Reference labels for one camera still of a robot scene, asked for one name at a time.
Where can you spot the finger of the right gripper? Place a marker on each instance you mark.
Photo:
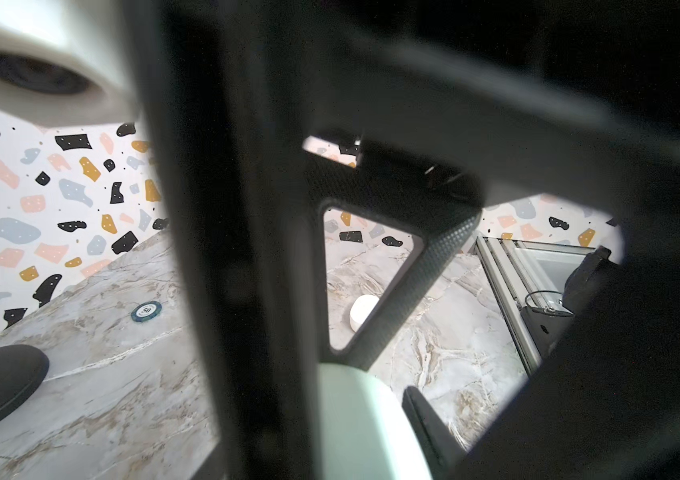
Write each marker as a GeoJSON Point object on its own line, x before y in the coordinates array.
{"type": "Point", "coordinates": [380, 213]}
{"type": "Point", "coordinates": [220, 84]}

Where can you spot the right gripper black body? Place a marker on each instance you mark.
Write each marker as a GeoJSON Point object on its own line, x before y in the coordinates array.
{"type": "Point", "coordinates": [575, 98]}

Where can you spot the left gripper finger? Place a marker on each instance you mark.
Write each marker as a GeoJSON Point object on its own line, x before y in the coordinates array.
{"type": "Point", "coordinates": [441, 449]}

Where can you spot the mint green earbud case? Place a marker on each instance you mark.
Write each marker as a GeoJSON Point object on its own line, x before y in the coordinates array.
{"type": "Point", "coordinates": [365, 433]}

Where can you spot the white earbud charging case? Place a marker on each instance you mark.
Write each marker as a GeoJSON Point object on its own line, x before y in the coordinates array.
{"type": "Point", "coordinates": [361, 309]}

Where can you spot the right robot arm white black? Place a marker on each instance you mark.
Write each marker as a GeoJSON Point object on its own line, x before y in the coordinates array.
{"type": "Point", "coordinates": [606, 403]}

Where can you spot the small black ring marker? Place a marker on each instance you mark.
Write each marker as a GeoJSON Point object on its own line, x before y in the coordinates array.
{"type": "Point", "coordinates": [146, 311]}

